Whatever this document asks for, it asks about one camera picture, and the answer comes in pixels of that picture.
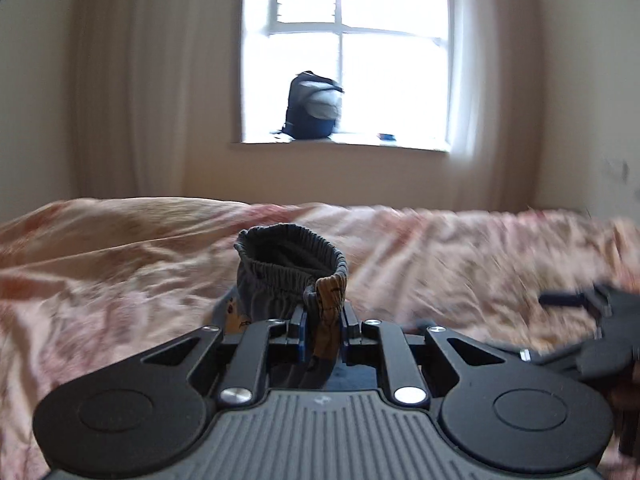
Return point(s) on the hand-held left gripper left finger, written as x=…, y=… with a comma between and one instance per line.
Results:
x=302, y=336

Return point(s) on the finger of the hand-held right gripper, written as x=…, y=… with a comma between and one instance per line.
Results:
x=547, y=357
x=567, y=299

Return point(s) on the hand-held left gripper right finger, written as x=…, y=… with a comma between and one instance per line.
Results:
x=342, y=334

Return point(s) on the blue printed pants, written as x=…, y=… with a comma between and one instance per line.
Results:
x=285, y=270

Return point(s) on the pink floral bed blanket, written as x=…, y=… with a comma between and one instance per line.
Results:
x=125, y=270

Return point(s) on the small blue box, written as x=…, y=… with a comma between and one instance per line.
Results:
x=387, y=136

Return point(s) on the black and grey backpack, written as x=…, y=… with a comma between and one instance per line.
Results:
x=312, y=107

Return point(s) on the white framed window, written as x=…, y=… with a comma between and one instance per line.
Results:
x=390, y=70

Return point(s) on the cream curtain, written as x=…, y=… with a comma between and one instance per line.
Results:
x=150, y=80

